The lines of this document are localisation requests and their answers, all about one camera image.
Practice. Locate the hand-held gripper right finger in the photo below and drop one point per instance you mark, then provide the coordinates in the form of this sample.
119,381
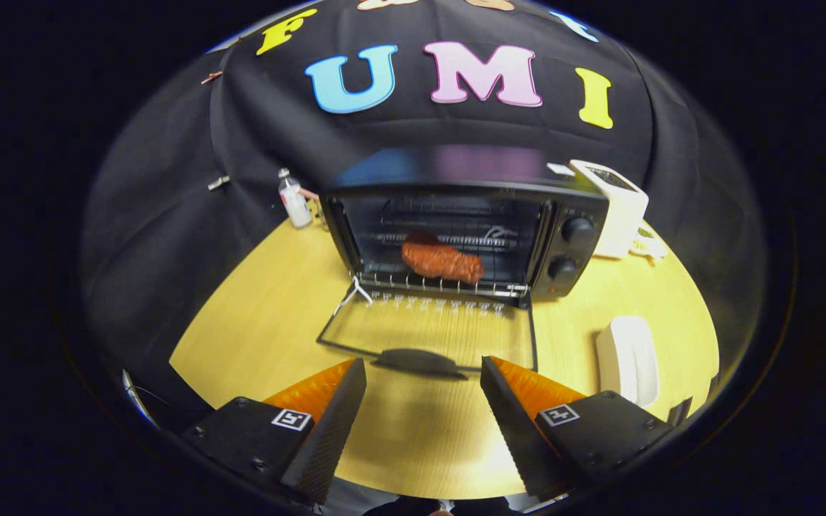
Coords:
517,430

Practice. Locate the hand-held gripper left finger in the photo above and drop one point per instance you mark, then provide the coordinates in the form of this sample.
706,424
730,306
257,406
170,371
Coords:
330,430

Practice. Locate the red-brown sausage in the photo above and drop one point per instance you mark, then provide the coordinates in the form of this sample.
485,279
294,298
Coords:
442,261

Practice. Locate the black toaster oven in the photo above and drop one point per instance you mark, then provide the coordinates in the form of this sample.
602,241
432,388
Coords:
578,208

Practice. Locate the white toaster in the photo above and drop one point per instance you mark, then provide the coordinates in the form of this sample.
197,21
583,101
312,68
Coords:
624,215

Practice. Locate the white rectangular plate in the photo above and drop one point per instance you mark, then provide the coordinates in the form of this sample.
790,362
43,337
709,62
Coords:
628,358

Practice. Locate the white divided bean dish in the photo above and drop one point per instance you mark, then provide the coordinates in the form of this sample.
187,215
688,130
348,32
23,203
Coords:
649,247

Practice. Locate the small clear plastic bottle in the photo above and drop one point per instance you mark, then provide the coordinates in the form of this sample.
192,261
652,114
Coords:
295,204

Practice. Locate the black backdrop cloth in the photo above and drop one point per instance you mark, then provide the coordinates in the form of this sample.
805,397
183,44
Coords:
155,236

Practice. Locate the small metal clip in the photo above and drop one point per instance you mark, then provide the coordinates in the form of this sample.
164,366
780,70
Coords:
218,183

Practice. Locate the small pink clip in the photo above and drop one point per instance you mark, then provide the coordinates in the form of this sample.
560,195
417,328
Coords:
212,77

